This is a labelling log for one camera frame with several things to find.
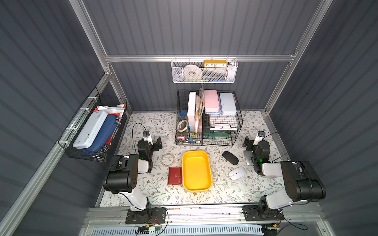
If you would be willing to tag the white paper stack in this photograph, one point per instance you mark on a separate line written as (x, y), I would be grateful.
(223, 127)

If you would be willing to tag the yellow clock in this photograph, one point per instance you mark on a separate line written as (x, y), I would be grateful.
(215, 63)

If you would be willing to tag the black wire desk organizer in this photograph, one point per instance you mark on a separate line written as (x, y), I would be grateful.
(207, 121)

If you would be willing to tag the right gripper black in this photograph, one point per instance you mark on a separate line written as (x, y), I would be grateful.
(248, 143)

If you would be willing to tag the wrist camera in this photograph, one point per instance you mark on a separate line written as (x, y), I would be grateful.
(259, 137)
(147, 137)

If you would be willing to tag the silver computer mouse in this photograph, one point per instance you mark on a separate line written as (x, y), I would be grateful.
(249, 157)

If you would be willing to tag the white hanging mesh basket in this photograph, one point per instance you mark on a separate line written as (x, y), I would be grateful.
(219, 75)

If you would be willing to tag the red wallet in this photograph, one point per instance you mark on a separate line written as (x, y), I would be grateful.
(174, 176)

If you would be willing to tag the metal base rail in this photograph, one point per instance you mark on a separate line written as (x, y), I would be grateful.
(218, 219)

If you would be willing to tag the light blue pencil case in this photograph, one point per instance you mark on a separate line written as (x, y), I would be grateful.
(228, 107)

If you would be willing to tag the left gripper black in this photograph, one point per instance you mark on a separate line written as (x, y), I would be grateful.
(156, 144)

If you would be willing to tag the black computer mouse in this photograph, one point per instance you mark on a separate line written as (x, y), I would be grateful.
(230, 157)

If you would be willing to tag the white case in basket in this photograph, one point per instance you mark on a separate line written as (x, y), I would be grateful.
(90, 130)

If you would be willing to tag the navy blue pouch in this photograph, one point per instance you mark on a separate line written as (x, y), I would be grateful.
(106, 132)

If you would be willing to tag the white book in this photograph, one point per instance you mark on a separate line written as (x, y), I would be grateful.
(191, 110)

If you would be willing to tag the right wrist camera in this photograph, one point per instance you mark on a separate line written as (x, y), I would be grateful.
(259, 137)

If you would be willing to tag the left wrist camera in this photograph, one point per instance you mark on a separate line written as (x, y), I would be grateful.
(147, 137)

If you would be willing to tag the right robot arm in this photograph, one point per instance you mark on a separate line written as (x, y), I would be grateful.
(302, 185)

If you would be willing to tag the green cloth bag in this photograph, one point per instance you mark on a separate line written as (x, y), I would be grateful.
(218, 135)

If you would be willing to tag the tape roll in organizer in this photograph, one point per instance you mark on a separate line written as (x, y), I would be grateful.
(182, 126)

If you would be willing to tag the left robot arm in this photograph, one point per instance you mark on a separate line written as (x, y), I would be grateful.
(123, 179)

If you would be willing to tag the white tape roll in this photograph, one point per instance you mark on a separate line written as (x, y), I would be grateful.
(192, 72)

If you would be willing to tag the yellow storage box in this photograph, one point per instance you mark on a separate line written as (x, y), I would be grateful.
(197, 176)

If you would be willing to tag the black wall wire basket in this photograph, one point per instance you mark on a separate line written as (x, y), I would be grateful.
(95, 102)

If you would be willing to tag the white computer mouse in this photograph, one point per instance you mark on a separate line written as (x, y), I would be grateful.
(237, 173)

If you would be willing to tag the pink pencil case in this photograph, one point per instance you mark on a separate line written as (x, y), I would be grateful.
(211, 101)

